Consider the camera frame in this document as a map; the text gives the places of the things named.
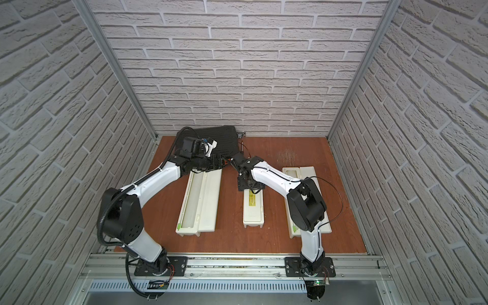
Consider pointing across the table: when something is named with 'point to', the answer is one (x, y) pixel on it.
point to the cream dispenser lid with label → (253, 208)
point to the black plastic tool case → (225, 136)
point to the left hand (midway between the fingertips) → (228, 161)
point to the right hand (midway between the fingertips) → (253, 186)
